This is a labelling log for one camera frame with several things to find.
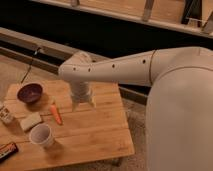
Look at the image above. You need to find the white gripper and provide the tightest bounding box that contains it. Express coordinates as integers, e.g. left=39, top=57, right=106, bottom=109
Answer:
left=70, top=82, right=96, bottom=112

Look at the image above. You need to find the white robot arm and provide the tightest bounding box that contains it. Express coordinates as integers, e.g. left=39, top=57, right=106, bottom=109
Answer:
left=58, top=46, right=213, bottom=171

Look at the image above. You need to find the dark purple ceramic bowl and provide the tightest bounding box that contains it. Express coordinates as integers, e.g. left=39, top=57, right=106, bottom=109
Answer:
left=17, top=83, right=43, bottom=104

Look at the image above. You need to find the wooden board table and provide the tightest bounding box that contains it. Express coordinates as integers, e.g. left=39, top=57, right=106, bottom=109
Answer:
left=0, top=80, right=134, bottom=171

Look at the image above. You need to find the white paper cup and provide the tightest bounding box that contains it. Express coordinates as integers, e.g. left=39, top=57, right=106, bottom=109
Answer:
left=29, top=123, right=54, bottom=148

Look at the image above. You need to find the beige sponge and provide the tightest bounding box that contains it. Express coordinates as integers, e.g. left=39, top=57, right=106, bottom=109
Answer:
left=20, top=113, right=42, bottom=132

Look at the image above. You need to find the small glass jar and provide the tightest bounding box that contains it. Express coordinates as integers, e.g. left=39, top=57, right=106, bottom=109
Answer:
left=0, top=103, right=14, bottom=124

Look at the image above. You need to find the dark candy bar wrapper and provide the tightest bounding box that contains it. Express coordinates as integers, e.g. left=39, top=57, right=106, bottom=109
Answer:
left=0, top=142, right=19, bottom=163

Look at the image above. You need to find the black cable left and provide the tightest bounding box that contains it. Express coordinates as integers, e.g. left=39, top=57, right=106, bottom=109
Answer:
left=20, top=46, right=44, bottom=84

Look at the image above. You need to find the grey metal rail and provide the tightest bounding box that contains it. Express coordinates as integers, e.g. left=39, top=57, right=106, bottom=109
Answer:
left=0, top=27, right=150, bottom=105

